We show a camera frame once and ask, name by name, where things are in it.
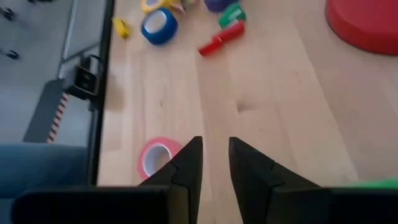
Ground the blue tape roll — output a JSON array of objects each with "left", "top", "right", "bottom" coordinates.
[{"left": 140, "top": 7, "right": 178, "bottom": 45}]

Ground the pink tape roll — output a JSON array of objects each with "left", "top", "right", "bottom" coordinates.
[{"left": 137, "top": 136, "right": 184, "bottom": 180}]

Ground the blue fabric object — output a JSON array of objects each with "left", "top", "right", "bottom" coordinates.
[{"left": 0, "top": 142, "right": 90, "bottom": 200}]

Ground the yellow tape roll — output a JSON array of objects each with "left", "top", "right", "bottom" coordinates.
[{"left": 140, "top": 0, "right": 175, "bottom": 14}]

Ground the black chair caster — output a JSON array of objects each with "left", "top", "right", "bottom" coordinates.
[{"left": 0, "top": 6, "right": 16, "bottom": 22}]

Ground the black striped floor ramp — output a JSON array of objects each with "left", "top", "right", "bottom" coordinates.
[{"left": 23, "top": 79, "right": 71, "bottom": 144}]

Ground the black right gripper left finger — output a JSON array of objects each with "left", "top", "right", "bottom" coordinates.
[{"left": 139, "top": 136, "right": 205, "bottom": 224}]

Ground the red mini stapler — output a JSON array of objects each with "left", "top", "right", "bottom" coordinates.
[{"left": 198, "top": 20, "right": 246, "bottom": 57}]

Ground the purple tape roll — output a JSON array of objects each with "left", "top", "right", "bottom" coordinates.
[{"left": 204, "top": 0, "right": 240, "bottom": 12}]

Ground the small yellow stapler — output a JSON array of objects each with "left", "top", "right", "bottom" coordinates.
[{"left": 111, "top": 17, "right": 131, "bottom": 40}]

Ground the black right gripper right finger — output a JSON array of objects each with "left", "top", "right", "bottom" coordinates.
[{"left": 228, "top": 136, "right": 332, "bottom": 224}]

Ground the red desk lamp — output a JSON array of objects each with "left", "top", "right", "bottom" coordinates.
[{"left": 325, "top": 0, "right": 398, "bottom": 56}]

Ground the green mini stapler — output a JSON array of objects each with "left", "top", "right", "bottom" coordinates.
[{"left": 218, "top": 2, "right": 247, "bottom": 29}]

